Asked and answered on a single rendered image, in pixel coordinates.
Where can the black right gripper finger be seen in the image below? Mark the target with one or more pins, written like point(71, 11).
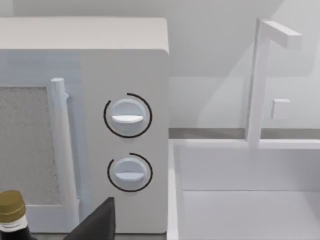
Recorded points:
point(100, 222)

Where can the white microwave knob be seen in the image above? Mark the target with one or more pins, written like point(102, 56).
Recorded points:
point(127, 115)
point(129, 172)

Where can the dark bottle with gold cap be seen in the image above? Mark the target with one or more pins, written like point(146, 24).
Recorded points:
point(13, 215)

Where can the microwave door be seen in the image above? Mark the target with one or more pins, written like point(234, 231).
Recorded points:
point(25, 137)

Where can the white sink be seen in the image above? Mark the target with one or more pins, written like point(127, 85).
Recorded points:
point(237, 195)

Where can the pale microwave oven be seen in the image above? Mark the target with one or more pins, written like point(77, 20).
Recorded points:
point(150, 75)

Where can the tall white tap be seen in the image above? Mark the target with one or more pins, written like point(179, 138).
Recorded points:
point(258, 82)

